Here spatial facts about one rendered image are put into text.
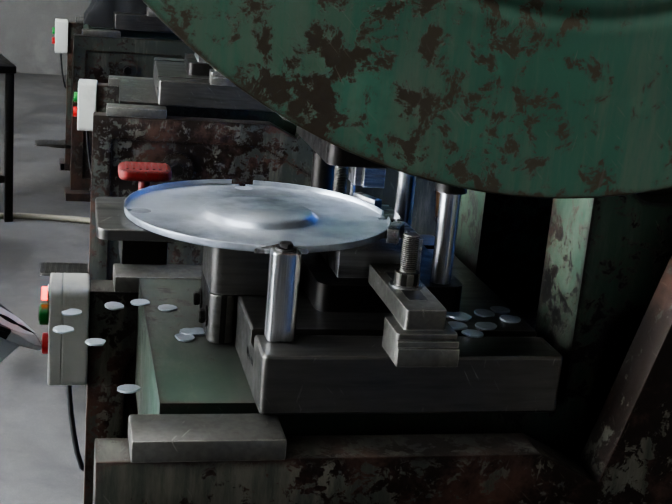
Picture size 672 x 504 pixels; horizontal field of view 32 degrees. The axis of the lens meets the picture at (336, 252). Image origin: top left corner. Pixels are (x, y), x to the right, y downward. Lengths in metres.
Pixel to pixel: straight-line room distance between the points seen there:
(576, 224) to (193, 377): 0.41
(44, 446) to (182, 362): 1.33
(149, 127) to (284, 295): 1.72
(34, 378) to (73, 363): 1.33
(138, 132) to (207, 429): 1.77
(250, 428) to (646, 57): 0.49
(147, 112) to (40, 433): 0.78
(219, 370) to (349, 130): 0.48
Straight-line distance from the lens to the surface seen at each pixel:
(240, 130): 2.80
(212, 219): 1.23
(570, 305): 1.20
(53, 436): 2.56
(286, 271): 1.09
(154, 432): 1.06
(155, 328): 1.31
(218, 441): 1.05
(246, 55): 0.76
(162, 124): 2.78
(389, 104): 0.78
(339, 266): 1.22
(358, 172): 1.26
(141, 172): 1.55
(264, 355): 1.08
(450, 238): 1.22
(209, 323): 1.25
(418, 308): 1.09
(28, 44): 7.87
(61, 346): 1.52
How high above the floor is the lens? 1.09
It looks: 16 degrees down
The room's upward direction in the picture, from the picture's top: 5 degrees clockwise
